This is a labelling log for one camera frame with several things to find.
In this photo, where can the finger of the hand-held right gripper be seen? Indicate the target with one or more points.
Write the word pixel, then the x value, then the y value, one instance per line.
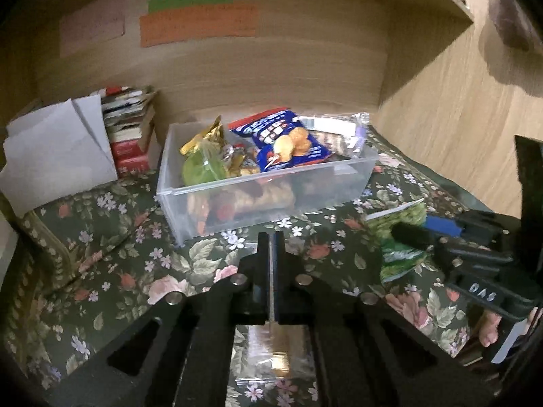
pixel 411 236
pixel 443 225

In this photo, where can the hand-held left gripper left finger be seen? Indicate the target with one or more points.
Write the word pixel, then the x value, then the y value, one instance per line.
pixel 254 288

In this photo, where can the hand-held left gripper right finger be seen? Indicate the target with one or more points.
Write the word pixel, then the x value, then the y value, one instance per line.
pixel 292 292

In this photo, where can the green white snack packet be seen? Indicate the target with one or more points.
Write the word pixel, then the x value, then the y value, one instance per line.
pixel 398 258

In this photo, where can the clear silver snack packet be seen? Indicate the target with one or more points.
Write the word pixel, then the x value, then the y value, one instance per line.
pixel 275 356

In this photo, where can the red snack packet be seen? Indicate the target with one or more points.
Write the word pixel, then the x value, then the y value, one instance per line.
pixel 220 213

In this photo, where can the clear biscuit packet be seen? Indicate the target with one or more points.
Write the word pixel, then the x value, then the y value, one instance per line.
pixel 263 197

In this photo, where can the clear plastic container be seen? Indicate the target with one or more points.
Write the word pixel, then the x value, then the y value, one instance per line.
pixel 178 216

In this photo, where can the silver white snack packet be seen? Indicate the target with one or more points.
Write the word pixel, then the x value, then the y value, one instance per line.
pixel 339 129

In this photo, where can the blue chips packet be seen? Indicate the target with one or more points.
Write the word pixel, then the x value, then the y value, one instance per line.
pixel 288 144

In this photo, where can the gold snack packet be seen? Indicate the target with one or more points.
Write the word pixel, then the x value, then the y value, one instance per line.
pixel 203 139

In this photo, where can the person's right hand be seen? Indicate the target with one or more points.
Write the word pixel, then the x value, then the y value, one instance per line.
pixel 488 328

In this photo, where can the floral tablecloth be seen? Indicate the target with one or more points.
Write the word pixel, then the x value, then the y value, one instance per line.
pixel 127 263

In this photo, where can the stack of books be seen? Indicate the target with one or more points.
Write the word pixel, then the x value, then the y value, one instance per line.
pixel 127 152

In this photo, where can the wooden desk hutch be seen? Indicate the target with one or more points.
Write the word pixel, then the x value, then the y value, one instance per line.
pixel 297 72

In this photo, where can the pink striped curtain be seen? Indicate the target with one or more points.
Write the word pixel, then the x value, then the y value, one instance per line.
pixel 509 21

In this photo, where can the stack of white papers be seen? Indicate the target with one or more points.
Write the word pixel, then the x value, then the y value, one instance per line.
pixel 51 152

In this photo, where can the orange sticky note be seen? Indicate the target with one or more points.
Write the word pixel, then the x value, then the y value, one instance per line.
pixel 199 25

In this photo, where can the green sticky note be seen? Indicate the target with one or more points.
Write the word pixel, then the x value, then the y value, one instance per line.
pixel 191 0

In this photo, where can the pink sticky note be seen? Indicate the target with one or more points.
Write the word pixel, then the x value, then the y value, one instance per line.
pixel 91 32

